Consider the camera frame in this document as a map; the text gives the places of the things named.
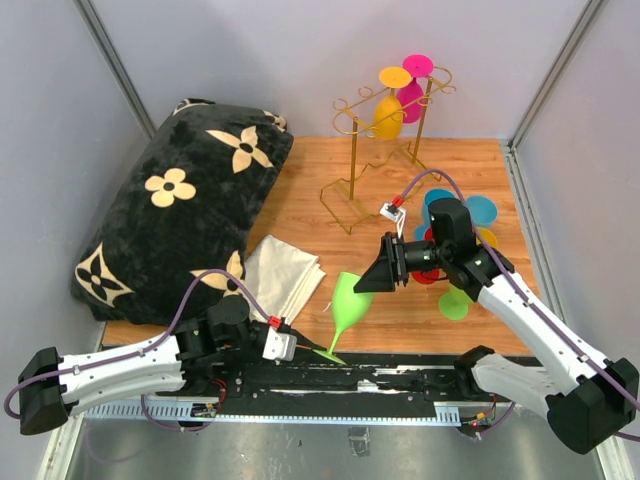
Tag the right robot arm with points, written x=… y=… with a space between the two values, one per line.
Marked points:
x=585 y=397

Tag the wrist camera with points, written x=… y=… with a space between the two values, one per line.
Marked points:
x=279 y=346
x=397 y=214

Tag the light blue wine glass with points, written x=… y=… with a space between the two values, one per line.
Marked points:
x=483 y=210

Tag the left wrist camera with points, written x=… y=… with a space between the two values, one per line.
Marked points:
x=279 y=346

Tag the yellow wine glass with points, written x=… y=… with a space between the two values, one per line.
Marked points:
x=488 y=237

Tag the red wine glass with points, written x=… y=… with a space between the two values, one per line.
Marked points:
x=426 y=277

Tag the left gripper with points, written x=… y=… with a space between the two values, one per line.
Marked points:
x=303 y=343

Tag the folded beige cloth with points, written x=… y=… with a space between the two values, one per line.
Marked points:
x=282 y=278

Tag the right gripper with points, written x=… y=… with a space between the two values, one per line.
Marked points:
x=388 y=268

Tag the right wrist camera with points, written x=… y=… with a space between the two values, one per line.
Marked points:
x=397 y=214

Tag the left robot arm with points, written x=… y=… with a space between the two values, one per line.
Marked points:
x=200 y=351

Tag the back orange wine glass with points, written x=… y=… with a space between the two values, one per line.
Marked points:
x=389 y=114

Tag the pink wine glass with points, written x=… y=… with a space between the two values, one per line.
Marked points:
x=419 y=67

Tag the green wine glass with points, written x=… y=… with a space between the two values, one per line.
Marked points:
x=454 y=304
x=347 y=308

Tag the gold wire glass rack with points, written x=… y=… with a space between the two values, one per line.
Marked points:
x=344 y=198

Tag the black floral pillow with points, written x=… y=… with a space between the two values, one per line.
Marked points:
x=173 y=241

